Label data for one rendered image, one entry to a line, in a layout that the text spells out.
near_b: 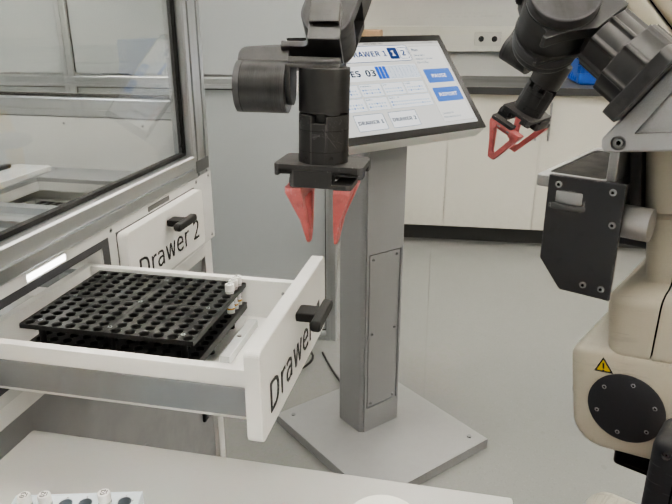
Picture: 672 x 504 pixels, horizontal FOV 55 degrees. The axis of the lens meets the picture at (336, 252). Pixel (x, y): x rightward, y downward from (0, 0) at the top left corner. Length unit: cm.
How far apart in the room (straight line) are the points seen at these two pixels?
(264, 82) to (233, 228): 189
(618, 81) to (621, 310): 34
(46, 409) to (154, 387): 27
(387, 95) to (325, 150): 98
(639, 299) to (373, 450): 121
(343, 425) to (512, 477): 52
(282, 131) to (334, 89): 173
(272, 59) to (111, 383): 40
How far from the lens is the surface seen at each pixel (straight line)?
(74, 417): 105
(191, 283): 90
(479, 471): 202
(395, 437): 205
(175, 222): 115
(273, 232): 254
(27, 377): 83
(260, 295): 92
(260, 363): 66
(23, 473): 84
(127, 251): 105
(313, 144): 72
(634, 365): 98
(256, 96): 72
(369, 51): 175
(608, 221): 90
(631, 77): 74
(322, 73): 71
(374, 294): 185
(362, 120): 159
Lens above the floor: 124
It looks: 20 degrees down
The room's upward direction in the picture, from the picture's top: straight up
